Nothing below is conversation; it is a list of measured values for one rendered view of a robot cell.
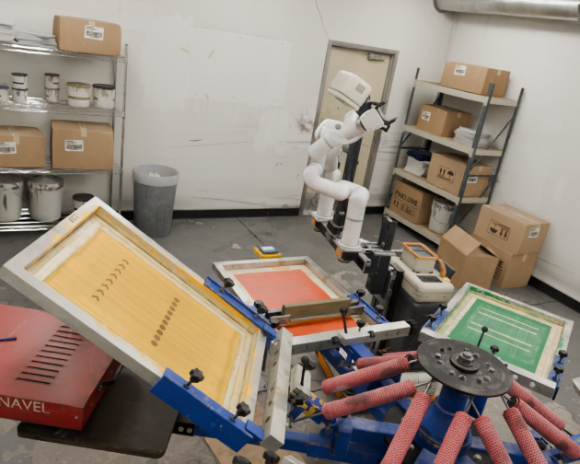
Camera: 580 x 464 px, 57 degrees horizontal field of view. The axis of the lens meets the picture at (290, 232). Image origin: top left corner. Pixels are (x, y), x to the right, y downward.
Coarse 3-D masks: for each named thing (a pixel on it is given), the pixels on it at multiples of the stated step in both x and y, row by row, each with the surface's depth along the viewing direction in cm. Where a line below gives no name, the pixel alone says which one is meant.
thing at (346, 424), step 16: (368, 384) 200; (384, 384) 200; (400, 400) 192; (480, 400) 201; (320, 432) 174; (336, 432) 172; (352, 432) 176; (368, 432) 175; (384, 432) 176; (336, 448) 172; (480, 448) 176; (512, 448) 178; (544, 448) 176
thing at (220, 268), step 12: (216, 264) 280; (228, 264) 282; (240, 264) 286; (252, 264) 289; (264, 264) 293; (276, 264) 297; (288, 264) 301; (300, 264) 305; (312, 264) 299; (228, 276) 269; (324, 276) 287; (228, 288) 263; (336, 288) 277; (372, 324) 251
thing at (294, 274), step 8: (272, 272) 290; (280, 272) 292; (288, 272) 293; (296, 272) 295; (280, 280) 282; (288, 280) 284; (304, 280) 287; (312, 288) 279; (320, 288) 281; (320, 296) 272; (328, 296) 273; (320, 320) 249; (328, 320) 250; (336, 320) 252; (352, 320) 254; (328, 328) 244; (336, 328) 245
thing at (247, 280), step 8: (264, 272) 289; (240, 280) 275; (248, 280) 276; (256, 280) 278; (264, 280) 279; (272, 280) 281; (248, 288) 268; (256, 296) 261; (264, 304) 256; (272, 304) 257; (280, 304) 258; (312, 320) 248; (280, 328) 238; (288, 328) 239; (296, 328) 240; (304, 328) 241; (312, 328) 242; (320, 328) 243
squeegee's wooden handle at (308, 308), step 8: (288, 304) 238; (296, 304) 239; (304, 304) 240; (312, 304) 242; (320, 304) 244; (328, 304) 246; (336, 304) 248; (344, 304) 251; (288, 312) 237; (296, 312) 239; (304, 312) 241; (312, 312) 244; (320, 312) 246; (328, 312) 248; (336, 312) 251; (288, 320) 239
